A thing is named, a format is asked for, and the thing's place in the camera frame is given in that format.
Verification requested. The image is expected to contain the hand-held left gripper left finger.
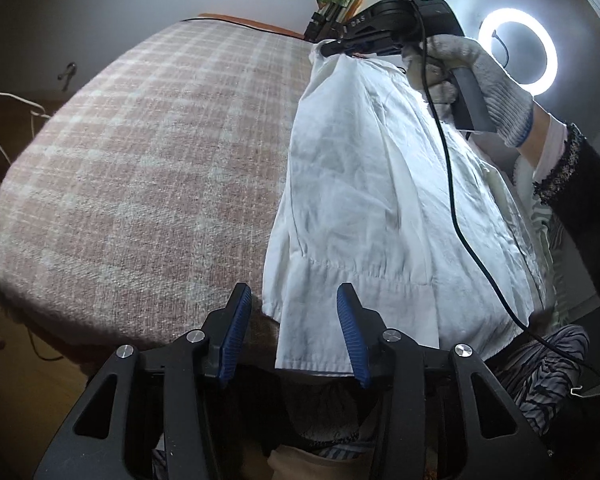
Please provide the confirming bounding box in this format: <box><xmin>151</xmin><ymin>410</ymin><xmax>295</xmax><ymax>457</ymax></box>
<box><xmin>32</xmin><ymin>283</ymin><xmax>253</xmax><ymax>480</ymax></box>

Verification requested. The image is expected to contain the person's right forearm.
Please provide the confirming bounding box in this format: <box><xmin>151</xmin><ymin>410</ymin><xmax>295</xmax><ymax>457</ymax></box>
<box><xmin>515</xmin><ymin>110</ymin><xmax>600</xmax><ymax>301</ymax></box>

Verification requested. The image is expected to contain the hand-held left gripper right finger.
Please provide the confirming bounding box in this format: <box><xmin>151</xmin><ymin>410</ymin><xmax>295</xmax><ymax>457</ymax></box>
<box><xmin>336</xmin><ymin>283</ymin><xmax>556</xmax><ymax>480</ymax></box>

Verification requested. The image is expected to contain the person's right hand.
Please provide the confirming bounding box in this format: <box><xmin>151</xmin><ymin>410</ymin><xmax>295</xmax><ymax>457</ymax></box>
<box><xmin>402</xmin><ymin>35</ymin><xmax>536</xmax><ymax>148</ymax></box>

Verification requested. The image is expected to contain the white shirt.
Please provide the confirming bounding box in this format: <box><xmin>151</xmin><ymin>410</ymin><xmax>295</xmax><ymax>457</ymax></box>
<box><xmin>261</xmin><ymin>40</ymin><xmax>551</xmax><ymax>378</ymax></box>

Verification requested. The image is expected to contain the pink plaid blanket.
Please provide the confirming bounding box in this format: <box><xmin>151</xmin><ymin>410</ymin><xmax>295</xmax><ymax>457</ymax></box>
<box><xmin>0</xmin><ymin>21</ymin><xmax>321</xmax><ymax>366</ymax></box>

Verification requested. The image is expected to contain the green white striped cloth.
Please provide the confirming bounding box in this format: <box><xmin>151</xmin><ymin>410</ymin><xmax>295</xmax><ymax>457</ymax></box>
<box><xmin>527</xmin><ymin>200</ymin><xmax>563</xmax><ymax>326</ymax></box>

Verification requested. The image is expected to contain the beige cloth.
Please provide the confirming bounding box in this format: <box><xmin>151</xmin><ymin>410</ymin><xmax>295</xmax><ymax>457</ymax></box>
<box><xmin>267</xmin><ymin>449</ymin><xmax>381</xmax><ymax>480</ymax></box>

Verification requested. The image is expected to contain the white cable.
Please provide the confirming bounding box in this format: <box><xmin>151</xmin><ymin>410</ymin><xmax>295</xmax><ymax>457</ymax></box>
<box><xmin>0</xmin><ymin>85</ymin><xmax>53</xmax><ymax>166</ymax></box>

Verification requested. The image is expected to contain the grey camera tripod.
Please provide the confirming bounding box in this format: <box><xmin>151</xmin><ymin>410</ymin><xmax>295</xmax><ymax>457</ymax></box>
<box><xmin>304</xmin><ymin>0</ymin><xmax>381</xmax><ymax>43</ymax></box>

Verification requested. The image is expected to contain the white ring light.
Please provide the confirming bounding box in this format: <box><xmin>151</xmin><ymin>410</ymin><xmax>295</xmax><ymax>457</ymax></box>
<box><xmin>477</xmin><ymin>7</ymin><xmax>559</xmax><ymax>106</ymax></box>

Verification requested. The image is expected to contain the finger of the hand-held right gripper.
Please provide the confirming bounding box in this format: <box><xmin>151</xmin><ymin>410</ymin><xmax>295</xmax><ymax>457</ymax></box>
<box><xmin>345</xmin><ymin>46</ymin><xmax>407</xmax><ymax>59</ymax></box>
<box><xmin>321</xmin><ymin>33</ymin><xmax>400</xmax><ymax>54</ymax></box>

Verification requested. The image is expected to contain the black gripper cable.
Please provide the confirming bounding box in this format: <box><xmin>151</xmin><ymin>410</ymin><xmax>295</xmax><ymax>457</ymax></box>
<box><xmin>412</xmin><ymin>0</ymin><xmax>600</xmax><ymax>391</ymax></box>

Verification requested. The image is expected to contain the zebra striped garment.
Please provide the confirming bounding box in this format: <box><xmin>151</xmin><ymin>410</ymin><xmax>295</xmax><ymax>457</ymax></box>
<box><xmin>495</xmin><ymin>324</ymin><xmax>592</xmax><ymax>436</ymax></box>

